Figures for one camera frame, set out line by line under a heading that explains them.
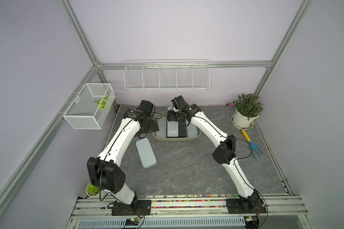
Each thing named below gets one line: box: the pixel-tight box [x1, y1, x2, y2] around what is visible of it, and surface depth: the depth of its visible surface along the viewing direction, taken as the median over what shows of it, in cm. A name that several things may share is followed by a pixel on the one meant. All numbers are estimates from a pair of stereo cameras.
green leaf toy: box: [94, 95, 109, 111], surface depth 83 cm
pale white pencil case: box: [135, 137, 158, 169], surface depth 93 cm
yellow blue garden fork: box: [240, 129, 265, 159], surface depth 98 cm
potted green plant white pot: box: [231, 93, 264, 130], surface depth 98 cm
